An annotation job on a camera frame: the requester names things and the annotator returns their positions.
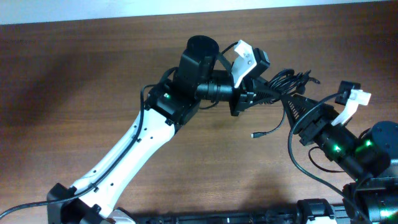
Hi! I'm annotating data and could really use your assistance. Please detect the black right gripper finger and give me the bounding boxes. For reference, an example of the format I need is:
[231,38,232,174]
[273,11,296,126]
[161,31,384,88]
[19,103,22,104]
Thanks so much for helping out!
[288,94,318,112]
[281,98,306,128]

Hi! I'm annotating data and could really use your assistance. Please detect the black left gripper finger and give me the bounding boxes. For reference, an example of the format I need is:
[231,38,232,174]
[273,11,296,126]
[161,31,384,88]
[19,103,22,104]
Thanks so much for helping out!
[251,91,280,105]
[252,77,274,93]

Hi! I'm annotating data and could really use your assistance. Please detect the black USB cables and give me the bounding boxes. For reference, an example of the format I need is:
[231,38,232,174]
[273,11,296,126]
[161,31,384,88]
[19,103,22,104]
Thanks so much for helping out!
[251,68,321,139]

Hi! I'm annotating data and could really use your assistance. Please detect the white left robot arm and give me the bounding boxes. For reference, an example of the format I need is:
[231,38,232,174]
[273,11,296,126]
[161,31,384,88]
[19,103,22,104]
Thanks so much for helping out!
[47,35,272,223]

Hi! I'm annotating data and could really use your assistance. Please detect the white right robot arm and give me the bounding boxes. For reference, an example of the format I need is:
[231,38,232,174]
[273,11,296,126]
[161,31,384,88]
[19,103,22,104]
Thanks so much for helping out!
[281,93,397,223]

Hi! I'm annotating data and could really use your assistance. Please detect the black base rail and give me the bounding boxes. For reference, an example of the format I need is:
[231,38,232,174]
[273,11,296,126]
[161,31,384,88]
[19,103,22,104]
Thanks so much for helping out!
[132,198,351,224]

